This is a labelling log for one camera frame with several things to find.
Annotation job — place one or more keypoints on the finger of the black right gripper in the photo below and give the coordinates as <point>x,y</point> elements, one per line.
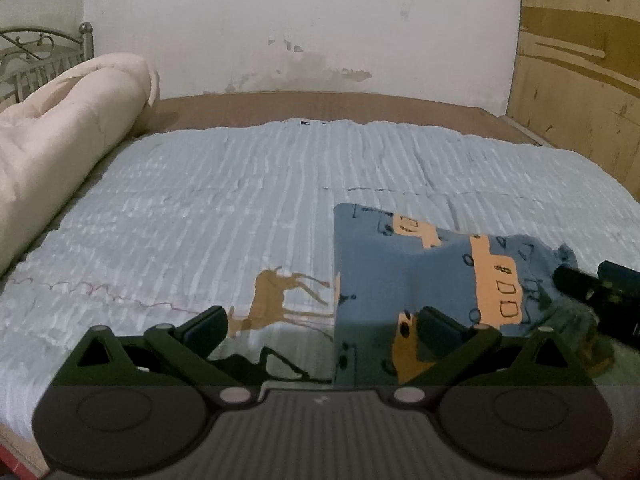
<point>576,284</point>

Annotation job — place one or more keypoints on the rolled beige blanket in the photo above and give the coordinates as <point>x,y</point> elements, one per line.
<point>51,141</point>

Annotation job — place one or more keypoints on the brown wooden bed frame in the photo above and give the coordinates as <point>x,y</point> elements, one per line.
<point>252,109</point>

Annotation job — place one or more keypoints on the brown plywood wardrobe panel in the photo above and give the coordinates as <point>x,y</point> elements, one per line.
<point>576,80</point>

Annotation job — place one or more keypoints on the metal ornate headboard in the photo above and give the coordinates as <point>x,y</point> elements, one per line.
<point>32,56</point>

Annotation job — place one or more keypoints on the light blue textured bedspread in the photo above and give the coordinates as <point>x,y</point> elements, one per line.
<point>171,224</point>

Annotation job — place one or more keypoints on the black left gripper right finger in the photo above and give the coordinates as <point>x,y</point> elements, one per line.
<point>480,347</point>

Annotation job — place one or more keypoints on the blue pants with orange cars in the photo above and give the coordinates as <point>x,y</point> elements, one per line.
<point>408,291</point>

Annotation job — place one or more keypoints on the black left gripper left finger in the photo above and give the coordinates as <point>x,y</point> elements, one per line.
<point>165,355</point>

